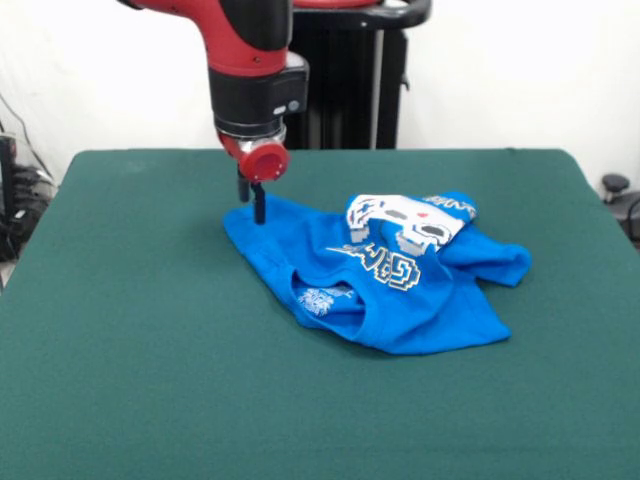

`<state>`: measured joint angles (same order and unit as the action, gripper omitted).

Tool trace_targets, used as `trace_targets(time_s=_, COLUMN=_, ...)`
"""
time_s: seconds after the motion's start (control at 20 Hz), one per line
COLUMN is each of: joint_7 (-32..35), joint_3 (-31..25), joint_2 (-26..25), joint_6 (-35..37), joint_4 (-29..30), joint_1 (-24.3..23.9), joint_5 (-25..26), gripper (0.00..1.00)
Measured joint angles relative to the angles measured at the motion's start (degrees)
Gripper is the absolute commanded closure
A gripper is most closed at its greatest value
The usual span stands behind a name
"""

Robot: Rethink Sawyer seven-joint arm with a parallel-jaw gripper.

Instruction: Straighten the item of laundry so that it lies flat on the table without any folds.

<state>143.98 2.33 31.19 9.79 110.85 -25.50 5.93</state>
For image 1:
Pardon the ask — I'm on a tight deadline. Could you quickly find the dark green table cloth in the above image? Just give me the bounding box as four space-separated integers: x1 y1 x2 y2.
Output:
0 148 640 480

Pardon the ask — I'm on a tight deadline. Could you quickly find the black cable bundle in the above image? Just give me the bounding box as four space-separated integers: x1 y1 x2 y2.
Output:
0 164 57 262

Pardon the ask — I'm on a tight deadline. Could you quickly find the black electronics box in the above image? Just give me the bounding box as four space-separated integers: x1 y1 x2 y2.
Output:
0 133 17 226

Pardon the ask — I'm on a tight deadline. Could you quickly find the blue printed t-shirt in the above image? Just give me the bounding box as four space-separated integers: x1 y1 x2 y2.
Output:
221 188 533 356

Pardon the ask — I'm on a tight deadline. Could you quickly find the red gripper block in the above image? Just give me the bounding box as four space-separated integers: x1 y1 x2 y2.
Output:
218 128 292 225

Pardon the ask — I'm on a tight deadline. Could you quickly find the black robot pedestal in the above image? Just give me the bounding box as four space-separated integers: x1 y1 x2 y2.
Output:
287 0 431 151

